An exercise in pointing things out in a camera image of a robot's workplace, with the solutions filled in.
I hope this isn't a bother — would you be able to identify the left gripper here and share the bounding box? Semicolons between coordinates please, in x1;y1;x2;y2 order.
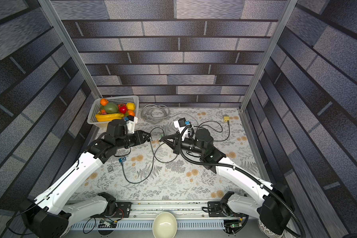
115;129;152;150

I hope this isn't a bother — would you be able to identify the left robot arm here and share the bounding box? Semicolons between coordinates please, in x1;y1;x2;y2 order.
20;119;151;238

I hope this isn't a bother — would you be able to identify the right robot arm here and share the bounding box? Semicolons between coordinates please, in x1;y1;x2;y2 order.
160;127;306;238

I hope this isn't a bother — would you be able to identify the yellow plastic corn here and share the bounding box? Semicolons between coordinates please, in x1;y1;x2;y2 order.
126;103;136;111

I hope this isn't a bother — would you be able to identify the green plastic mango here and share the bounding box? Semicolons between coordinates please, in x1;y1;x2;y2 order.
103;102;119;114

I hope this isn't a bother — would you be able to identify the yellow plastic banana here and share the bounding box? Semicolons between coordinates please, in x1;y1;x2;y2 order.
95;113;125;122

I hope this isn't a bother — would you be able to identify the orange plastic tangerine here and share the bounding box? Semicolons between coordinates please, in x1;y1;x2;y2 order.
100;98;109;106

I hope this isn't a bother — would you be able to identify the white plastic fruit basket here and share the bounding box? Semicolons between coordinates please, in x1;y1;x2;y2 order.
87;95;139;128

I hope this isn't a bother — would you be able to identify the cream ceramic bowl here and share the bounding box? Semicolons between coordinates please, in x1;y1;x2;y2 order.
152;212;178;238

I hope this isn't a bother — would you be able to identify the white woven plate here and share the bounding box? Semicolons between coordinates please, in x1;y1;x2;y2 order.
257;219;271;238

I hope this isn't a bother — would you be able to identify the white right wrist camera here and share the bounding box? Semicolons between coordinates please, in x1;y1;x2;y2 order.
174;118;192;137

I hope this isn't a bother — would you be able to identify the coiled grey cable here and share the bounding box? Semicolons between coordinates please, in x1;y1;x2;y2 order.
140;104;171;125

